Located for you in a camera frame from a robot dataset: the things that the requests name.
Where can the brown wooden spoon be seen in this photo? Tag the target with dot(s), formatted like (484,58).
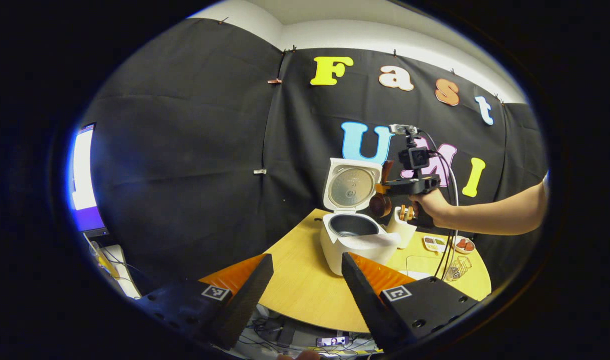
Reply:
(379,205)

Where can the white divided grain dish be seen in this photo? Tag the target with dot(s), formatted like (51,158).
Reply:
(429,243)

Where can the white toaster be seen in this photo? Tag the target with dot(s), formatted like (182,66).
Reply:
(399,235)

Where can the black backdrop cloth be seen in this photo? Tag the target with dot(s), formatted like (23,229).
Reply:
(185,150)

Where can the lit computer monitor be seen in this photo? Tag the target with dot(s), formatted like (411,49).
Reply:
(82,175)

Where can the red clothes peg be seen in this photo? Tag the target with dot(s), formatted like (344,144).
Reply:
(275,81)

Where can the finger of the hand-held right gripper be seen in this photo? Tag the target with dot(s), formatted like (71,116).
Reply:
(382,188)

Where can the white round plate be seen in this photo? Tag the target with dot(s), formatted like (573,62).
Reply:
(464,251)

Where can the white rice cooker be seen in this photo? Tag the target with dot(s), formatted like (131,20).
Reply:
(344,250)

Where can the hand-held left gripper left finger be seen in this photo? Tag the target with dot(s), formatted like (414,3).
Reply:
(240,305)

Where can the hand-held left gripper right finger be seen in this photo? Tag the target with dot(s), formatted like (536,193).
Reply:
(367,305)

